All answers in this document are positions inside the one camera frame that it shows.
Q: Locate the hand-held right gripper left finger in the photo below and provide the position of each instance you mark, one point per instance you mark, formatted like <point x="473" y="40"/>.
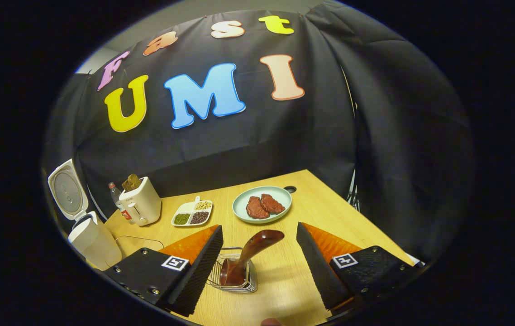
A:
<point x="203" y="271"/>

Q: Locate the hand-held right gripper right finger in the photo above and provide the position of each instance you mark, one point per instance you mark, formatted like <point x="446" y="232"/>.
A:
<point x="318" y="271"/>

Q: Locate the brown wooden spoon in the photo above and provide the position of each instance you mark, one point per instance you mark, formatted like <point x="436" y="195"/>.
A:
<point x="257" y="244"/>

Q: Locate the white rice cooker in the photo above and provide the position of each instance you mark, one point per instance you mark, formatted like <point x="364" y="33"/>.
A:
<point x="94" y="244"/>

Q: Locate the dark red beans pile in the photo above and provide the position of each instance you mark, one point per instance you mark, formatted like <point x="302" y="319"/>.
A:
<point x="199" y="217"/>

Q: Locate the green beans pile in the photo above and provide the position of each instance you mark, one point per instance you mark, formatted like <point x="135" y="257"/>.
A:
<point x="182" y="218"/>

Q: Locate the yellow beans pile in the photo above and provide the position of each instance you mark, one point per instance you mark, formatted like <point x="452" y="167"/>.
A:
<point x="202" y="205"/>

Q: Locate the white divided dish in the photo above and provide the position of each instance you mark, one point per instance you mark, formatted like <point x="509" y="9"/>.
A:
<point x="185" y="207"/>

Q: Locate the pale green plate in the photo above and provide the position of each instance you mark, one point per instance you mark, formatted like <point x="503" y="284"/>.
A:
<point x="284" y="200"/>

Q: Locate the white toaster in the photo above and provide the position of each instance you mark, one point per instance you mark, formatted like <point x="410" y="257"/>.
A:
<point x="144" y="201"/>

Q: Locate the brown toast slice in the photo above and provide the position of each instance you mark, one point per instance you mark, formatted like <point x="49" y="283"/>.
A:
<point x="127" y="185"/>
<point x="134" y="180"/>

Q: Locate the clear plastic water bottle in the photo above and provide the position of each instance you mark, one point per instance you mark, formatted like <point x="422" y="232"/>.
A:
<point x="116" y="197"/>

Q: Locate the black backdrop cloth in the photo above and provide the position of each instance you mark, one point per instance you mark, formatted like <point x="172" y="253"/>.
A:
<point x="284" y="136"/>

